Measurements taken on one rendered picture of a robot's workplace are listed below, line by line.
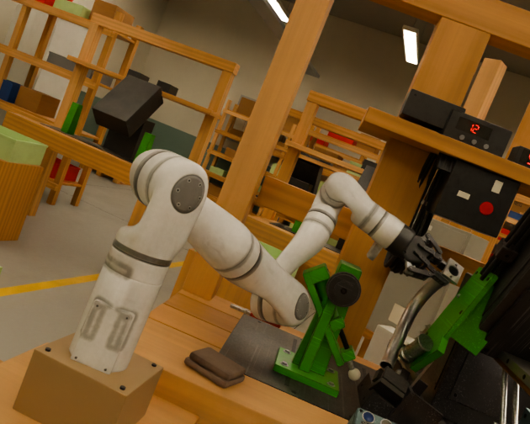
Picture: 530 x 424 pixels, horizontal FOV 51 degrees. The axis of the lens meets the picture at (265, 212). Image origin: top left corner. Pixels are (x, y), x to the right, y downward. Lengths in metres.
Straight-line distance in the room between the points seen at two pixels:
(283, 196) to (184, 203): 0.87
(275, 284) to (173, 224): 0.30
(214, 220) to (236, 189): 0.66
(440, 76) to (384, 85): 10.05
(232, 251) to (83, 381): 0.30
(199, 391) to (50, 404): 0.28
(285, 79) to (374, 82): 10.12
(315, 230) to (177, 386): 0.44
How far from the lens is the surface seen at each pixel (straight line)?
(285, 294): 1.07
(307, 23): 1.62
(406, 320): 1.37
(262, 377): 1.19
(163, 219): 0.80
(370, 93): 11.64
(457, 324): 1.25
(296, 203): 1.65
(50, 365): 0.87
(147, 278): 0.83
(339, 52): 11.94
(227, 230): 0.93
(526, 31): 1.70
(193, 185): 0.81
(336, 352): 1.27
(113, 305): 0.84
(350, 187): 1.28
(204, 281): 1.62
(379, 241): 1.31
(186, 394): 1.05
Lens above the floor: 1.31
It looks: 5 degrees down
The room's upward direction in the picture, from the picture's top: 22 degrees clockwise
